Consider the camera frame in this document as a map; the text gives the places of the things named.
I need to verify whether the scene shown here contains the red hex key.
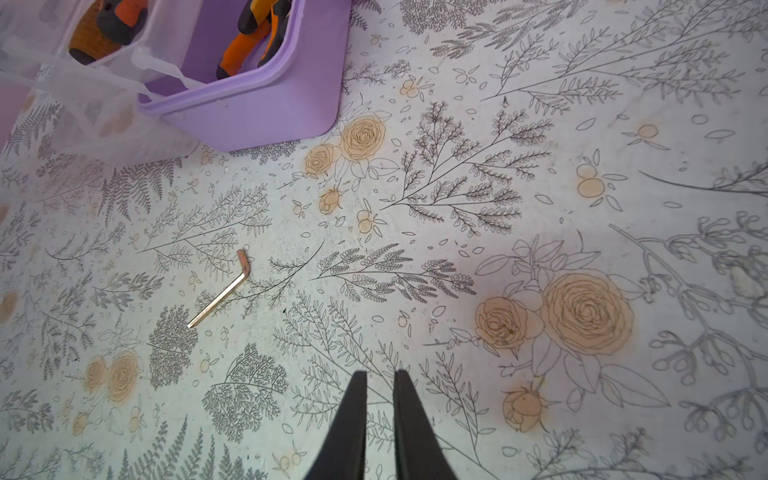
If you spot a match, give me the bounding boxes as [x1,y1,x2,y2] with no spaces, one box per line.
[186,248,252,329]

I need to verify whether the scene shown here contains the large orange handled screwdriver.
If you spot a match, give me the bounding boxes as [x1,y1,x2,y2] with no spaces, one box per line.
[68,1,121,65]

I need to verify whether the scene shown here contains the purple plastic tool box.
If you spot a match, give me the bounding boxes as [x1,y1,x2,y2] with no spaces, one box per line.
[0,0,354,169]

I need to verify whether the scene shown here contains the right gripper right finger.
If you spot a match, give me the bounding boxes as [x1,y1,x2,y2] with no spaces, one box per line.
[393,370,457,480]

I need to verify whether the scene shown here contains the small orange handled screwdriver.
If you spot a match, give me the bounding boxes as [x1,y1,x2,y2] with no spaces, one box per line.
[96,0,149,45]

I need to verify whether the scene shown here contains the orange handled needle-nose pliers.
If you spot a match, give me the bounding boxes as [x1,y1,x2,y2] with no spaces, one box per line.
[216,0,292,80]

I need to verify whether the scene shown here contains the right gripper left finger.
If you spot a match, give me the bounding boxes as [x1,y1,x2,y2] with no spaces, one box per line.
[305,371,367,480]

